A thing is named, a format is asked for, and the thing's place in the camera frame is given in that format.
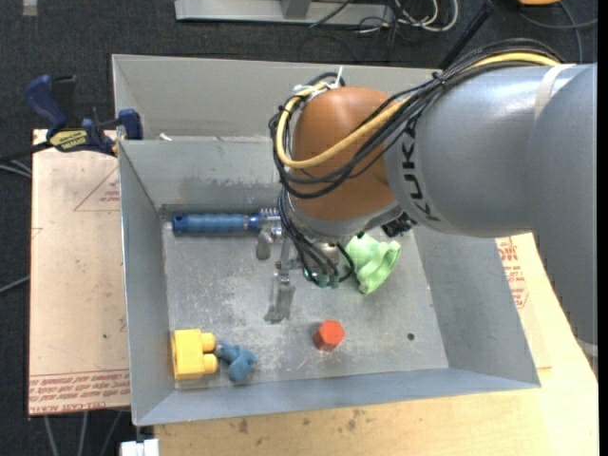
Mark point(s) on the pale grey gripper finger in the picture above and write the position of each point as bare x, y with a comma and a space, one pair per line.
275, 302
287, 299

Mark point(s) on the light green rubber toy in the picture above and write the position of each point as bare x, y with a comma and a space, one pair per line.
375, 266

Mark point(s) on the red hexagonal block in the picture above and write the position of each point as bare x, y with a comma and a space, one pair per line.
328, 335

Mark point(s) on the grey metal bin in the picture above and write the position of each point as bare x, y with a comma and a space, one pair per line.
214, 302

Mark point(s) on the blue toy figure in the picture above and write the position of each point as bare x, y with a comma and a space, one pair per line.
240, 364

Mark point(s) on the yellow toy brick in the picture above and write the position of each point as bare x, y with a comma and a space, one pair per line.
190, 354

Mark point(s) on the brown cardboard board red print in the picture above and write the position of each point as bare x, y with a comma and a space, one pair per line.
76, 278

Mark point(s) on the black cylinder on white bracket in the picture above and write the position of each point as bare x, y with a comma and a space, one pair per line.
398, 227

